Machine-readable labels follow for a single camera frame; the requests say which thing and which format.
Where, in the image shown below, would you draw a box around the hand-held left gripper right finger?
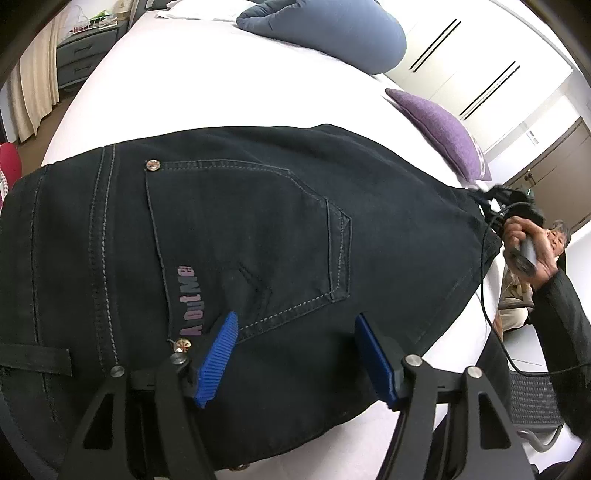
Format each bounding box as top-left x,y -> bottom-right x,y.
355,314 -> 527,480

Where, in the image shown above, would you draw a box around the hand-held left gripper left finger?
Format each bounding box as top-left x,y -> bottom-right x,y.
58,311 -> 241,480

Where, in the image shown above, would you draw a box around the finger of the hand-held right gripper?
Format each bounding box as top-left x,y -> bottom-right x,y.
467,184 -> 509,209

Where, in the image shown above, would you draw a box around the black denim pants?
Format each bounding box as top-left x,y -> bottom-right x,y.
0,124 -> 513,480

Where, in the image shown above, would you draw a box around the person's right hand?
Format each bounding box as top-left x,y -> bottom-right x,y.
501,215 -> 560,280

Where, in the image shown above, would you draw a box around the purple cushion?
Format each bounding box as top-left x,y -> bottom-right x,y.
384,88 -> 493,184

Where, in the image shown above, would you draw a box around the brown wooden door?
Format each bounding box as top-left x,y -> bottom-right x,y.
501,117 -> 591,234

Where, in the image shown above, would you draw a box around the black mesh chair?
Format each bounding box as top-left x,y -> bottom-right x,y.
508,370 -> 579,454

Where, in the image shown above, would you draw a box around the white wardrobe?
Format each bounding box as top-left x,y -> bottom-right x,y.
382,0 -> 579,160

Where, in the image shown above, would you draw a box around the dark blue pillow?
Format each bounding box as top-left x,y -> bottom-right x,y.
236,0 -> 407,77

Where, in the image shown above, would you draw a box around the white bed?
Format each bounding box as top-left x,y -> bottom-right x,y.
41,0 -> 555,480

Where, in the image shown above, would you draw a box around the red cloth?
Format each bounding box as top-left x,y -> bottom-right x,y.
0,142 -> 23,200

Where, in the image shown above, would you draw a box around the beige curtain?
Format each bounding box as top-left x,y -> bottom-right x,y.
8,0 -> 85,145

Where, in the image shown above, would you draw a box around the grey nightstand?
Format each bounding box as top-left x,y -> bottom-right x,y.
55,24 -> 126,91

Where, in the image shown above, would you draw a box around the white pillow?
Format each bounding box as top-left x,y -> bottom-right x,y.
154,0 -> 260,22

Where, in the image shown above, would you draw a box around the small colourful clutter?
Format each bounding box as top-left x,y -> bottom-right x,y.
68,8 -> 124,36

